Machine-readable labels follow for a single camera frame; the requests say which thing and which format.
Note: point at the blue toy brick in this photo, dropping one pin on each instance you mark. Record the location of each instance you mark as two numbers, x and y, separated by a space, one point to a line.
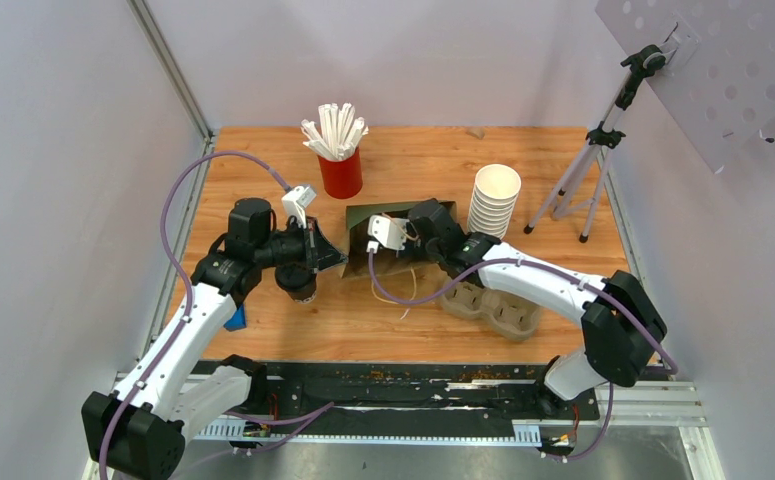
238 321

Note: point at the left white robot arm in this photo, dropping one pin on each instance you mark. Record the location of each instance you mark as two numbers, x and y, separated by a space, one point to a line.
143 426

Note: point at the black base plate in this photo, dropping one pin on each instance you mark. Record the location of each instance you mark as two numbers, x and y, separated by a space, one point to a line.
420 400

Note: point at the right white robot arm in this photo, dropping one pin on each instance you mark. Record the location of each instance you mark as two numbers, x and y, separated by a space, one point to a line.
621 328

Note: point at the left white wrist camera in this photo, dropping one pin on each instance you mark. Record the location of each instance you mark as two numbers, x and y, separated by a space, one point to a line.
296 201

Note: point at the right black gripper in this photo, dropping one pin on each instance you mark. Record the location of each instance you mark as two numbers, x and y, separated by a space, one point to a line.
410 228

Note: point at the brown cardboard cup carrier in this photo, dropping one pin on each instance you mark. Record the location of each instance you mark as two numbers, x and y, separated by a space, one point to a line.
512 317

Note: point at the stack of white paper cups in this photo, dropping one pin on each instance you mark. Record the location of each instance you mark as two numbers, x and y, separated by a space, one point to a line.
495 193

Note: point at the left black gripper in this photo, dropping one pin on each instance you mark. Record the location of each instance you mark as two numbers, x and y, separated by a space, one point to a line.
319 252

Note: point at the grey tripod stand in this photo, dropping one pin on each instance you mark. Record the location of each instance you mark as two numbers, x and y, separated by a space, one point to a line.
604 137

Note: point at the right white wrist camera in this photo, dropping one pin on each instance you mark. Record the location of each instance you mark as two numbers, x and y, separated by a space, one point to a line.
388 232

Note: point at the red cup holder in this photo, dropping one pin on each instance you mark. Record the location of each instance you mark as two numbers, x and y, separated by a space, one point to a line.
342 179

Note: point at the grey perforated panel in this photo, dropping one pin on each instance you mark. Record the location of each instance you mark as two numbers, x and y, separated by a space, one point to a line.
719 84

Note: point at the white wrapped straws bundle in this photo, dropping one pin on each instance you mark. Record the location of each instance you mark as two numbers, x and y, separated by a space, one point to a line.
336 134

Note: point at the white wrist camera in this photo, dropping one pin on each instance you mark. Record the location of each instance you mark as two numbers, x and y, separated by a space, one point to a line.
388 232
296 201

